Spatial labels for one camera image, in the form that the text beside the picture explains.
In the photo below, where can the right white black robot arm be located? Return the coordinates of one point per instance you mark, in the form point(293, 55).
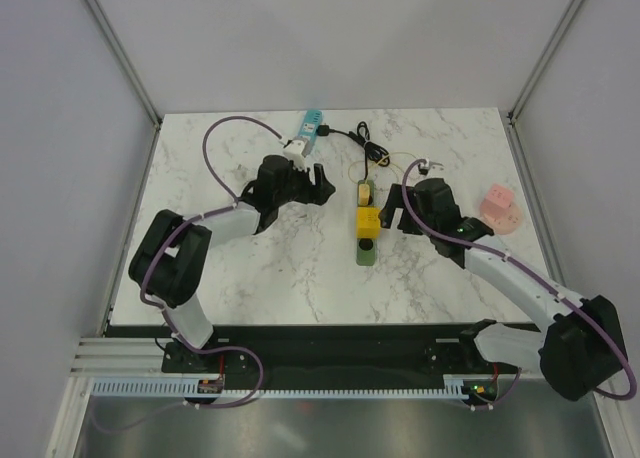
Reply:
point(578, 344)

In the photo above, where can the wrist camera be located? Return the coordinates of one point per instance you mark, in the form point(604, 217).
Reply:
point(425, 166)
point(296, 151)

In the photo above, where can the left aluminium frame post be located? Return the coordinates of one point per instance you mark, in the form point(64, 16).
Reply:
point(124, 63)

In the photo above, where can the pink cube socket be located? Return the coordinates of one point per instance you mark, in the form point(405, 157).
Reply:
point(499, 210)

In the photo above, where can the white slotted cable duct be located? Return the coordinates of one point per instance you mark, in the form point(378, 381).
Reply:
point(200, 388)

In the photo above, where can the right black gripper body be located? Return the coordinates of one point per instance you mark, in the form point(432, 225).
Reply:
point(407, 225)

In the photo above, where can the right aluminium frame post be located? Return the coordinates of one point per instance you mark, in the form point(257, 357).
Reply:
point(552, 45)

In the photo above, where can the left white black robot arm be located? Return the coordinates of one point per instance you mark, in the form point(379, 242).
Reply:
point(169, 262)

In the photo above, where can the aluminium frame post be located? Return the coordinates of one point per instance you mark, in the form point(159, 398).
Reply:
point(552, 45)
point(124, 63)

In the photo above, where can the teal power strip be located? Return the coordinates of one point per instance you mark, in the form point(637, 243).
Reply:
point(311, 121)

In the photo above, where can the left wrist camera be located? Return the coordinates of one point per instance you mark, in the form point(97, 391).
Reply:
point(296, 151)

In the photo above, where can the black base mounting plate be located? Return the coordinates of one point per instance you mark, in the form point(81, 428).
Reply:
point(335, 356)

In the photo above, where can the green power strip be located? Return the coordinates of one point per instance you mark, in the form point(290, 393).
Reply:
point(365, 248)

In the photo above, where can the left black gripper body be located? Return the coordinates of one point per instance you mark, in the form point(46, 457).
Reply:
point(299, 188)

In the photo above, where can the yellow cube socket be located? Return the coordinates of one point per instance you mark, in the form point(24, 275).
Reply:
point(368, 223)

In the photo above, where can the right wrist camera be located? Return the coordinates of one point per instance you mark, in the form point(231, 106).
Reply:
point(425, 166)

